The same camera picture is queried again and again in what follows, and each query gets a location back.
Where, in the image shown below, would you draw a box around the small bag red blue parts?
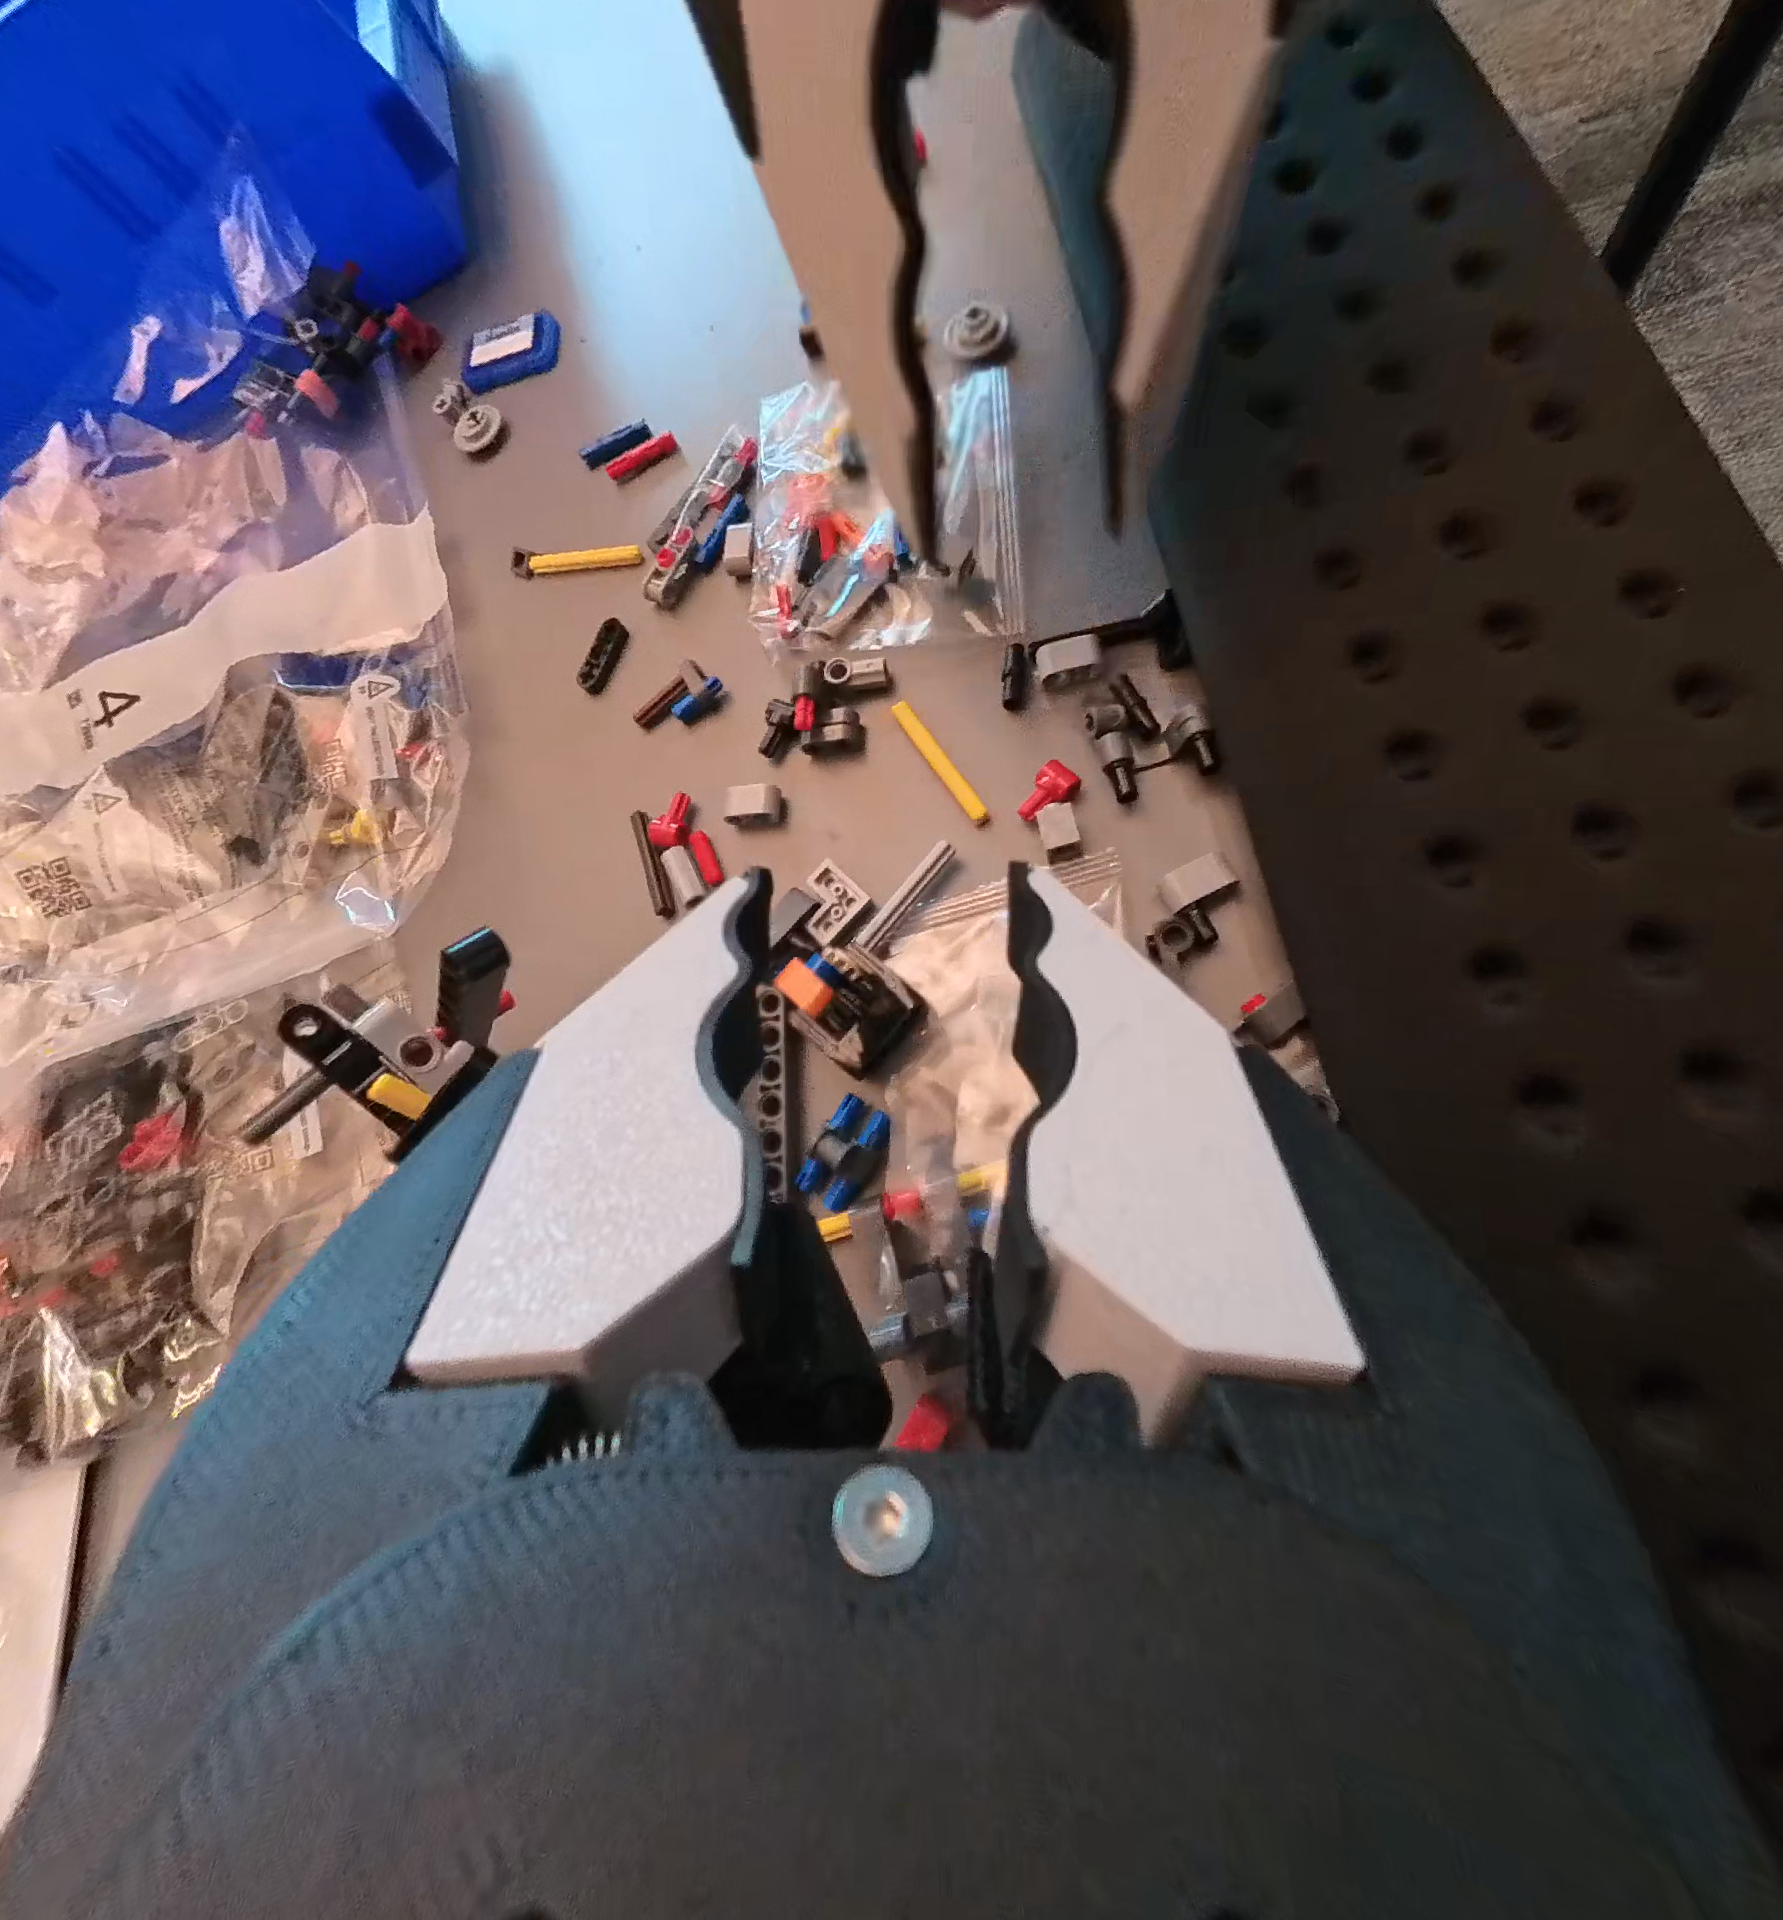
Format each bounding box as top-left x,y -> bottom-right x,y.
755,360 -> 1038,654

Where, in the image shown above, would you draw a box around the grey black lego connectors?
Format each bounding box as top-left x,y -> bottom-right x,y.
1143,848 -> 1317,1056

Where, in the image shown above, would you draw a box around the grey lego axle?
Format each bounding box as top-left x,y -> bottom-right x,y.
860,838 -> 960,949

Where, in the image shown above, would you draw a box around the brown blue lego pin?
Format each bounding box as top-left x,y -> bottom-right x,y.
636,657 -> 725,734

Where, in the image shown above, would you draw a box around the clear bag white strip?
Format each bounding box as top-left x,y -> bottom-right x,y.
0,495 -> 473,1060

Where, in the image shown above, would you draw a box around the crumpled clear plastic bag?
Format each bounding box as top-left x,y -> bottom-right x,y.
0,136 -> 446,633

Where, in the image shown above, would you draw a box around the black orange lego assembly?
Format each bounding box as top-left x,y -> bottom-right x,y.
247,926 -> 523,1160

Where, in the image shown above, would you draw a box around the red pin white bush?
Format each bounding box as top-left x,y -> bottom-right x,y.
645,791 -> 725,905

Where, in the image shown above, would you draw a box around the small clear packet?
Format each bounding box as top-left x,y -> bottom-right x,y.
874,1153 -> 1018,1311

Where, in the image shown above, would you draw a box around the clear bag black orange parts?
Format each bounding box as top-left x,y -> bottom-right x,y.
0,1035 -> 390,1468

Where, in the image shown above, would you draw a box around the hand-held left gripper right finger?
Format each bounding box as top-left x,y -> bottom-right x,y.
966,859 -> 1371,1452

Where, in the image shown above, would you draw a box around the blue lego tile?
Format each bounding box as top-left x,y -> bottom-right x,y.
465,307 -> 565,378

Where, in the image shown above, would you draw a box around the dark grey holed lego beam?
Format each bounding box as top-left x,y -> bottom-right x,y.
748,981 -> 801,1203

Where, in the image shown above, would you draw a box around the black lego pins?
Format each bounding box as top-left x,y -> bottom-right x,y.
1082,670 -> 1226,808

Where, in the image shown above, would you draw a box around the dark grey lego plate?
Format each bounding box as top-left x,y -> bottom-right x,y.
645,434 -> 763,612

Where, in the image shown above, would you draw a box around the empty clear zip bag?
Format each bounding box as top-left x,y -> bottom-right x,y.
891,853 -> 1137,1187

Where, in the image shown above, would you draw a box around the small lego subassembly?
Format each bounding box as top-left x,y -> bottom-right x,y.
771,862 -> 927,1082

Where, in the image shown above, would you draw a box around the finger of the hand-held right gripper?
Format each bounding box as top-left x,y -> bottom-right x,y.
738,0 -> 946,560
1034,0 -> 1287,539

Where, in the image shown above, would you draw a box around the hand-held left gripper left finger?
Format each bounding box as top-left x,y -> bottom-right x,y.
398,867 -> 897,1452

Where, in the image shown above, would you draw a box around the blue plastic bin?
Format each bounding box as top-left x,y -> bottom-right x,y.
0,0 -> 471,531

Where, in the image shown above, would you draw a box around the black perforated panel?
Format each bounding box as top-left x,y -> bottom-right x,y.
1012,0 -> 1783,1878

